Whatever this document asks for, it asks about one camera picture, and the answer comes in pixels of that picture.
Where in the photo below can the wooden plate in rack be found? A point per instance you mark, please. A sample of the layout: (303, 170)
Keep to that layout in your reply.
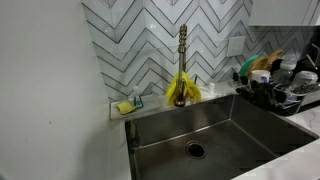
(263, 62)

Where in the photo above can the baby bottle with white cap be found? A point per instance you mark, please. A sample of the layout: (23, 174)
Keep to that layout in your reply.
(285, 72)

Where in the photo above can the yellow sponge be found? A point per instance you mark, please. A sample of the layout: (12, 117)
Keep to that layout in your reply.
(125, 107)

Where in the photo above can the white mug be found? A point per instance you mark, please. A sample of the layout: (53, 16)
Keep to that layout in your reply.
(261, 76)

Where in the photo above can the brass kitchen faucet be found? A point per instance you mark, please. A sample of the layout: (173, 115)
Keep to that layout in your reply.
(179, 101)

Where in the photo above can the stainless steel sink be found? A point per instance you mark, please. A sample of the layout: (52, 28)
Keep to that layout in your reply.
(218, 139)

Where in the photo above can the white upper cabinet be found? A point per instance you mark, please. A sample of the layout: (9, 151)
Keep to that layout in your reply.
(285, 13)

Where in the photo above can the stainless steel dish rack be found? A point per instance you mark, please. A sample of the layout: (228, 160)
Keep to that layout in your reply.
(275, 97)

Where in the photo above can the clear glass bowl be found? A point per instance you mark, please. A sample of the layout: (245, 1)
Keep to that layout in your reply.
(303, 78)

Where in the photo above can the white wall outlet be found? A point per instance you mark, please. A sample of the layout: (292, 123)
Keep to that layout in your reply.
(235, 46)

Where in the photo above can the small white bottle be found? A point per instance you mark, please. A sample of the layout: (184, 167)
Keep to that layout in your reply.
(211, 88)

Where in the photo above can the green plate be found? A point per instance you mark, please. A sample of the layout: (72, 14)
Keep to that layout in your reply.
(244, 68)

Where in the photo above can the clear soap bottle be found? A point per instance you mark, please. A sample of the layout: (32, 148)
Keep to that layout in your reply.
(138, 103)

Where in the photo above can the yellow rubber gloves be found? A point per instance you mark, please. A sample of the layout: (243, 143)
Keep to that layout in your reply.
(191, 91)

